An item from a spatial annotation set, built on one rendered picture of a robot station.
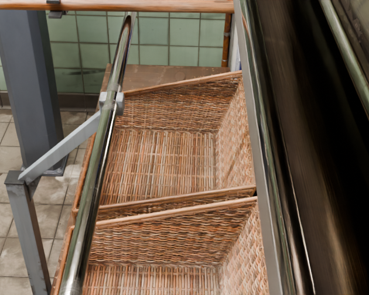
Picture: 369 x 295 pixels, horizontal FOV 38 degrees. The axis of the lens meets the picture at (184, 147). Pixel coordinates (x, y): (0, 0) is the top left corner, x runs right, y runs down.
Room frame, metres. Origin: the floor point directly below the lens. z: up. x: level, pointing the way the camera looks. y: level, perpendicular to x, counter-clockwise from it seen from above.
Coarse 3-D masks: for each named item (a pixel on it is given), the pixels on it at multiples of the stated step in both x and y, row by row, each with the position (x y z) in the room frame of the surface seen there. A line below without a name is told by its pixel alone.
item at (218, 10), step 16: (0, 0) 1.20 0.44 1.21; (16, 0) 1.20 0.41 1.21; (32, 0) 1.20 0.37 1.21; (64, 0) 1.20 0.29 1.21; (80, 0) 1.21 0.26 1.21; (96, 0) 1.21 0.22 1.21; (112, 0) 1.21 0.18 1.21; (128, 0) 1.21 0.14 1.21; (144, 0) 1.21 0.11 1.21; (160, 0) 1.22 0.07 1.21; (176, 0) 1.22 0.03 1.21; (192, 0) 1.22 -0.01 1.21; (208, 0) 1.23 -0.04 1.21
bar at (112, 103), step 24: (120, 48) 1.04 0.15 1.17; (120, 72) 0.95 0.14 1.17; (120, 96) 0.86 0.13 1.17; (96, 120) 0.85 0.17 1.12; (72, 144) 0.85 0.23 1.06; (96, 144) 0.72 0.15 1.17; (48, 168) 0.85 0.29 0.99; (96, 168) 0.65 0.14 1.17; (24, 192) 0.84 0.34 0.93; (96, 192) 0.60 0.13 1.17; (24, 216) 0.84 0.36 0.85; (96, 216) 0.56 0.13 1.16; (24, 240) 0.84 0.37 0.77; (72, 240) 0.50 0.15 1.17; (72, 264) 0.46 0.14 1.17; (48, 288) 0.86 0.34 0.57; (72, 288) 0.42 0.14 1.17
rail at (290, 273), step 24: (240, 0) 0.75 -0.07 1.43; (264, 48) 0.59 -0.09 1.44; (264, 72) 0.53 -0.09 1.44; (264, 96) 0.48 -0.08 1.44; (264, 120) 0.44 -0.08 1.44; (264, 144) 0.41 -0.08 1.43; (264, 168) 0.38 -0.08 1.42; (288, 168) 0.37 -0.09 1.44; (288, 192) 0.34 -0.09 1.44; (288, 216) 0.31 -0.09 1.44; (288, 240) 0.28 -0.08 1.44; (288, 264) 0.26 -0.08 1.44; (288, 288) 0.24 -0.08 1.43; (312, 288) 0.24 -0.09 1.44
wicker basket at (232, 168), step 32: (128, 96) 1.51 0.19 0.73; (160, 96) 1.51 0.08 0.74; (192, 96) 1.51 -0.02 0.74; (224, 96) 1.51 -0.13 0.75; (128, 128) 1.51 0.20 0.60; (192, 128) 1.51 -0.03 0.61; (224, 128) 1.44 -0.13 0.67; (128, 160) 1.35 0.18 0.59; (160, 160) 1.36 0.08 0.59; (192, 160) 1.36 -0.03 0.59; (224, 160) 1.28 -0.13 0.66; (160, 192) 1.20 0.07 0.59; (192, 192) 1.21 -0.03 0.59; (224, 192) 0.97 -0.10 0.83
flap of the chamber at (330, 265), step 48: (288, 0) 0.80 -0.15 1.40; (240, 48) 0.65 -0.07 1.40; (288, 48) 0.64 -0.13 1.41; (336, 48) 0.67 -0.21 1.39; (288, 96) 0.52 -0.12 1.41; (336, 96) 0.54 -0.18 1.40; (288, 144) 0.43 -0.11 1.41; (336, 144) 0.45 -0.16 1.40; (336, 192) 0.37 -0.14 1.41; (336, 240) 0.31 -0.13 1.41; (336, 288) 0.26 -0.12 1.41
